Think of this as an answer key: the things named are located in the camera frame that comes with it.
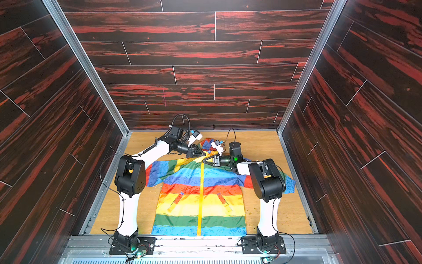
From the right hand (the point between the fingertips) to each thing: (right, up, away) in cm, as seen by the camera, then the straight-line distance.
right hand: (205, 160), depth 93 cm
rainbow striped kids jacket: (-5, -21, -6) cm, 22 cm away
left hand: (0, +3, -4) cm, 5 cm away
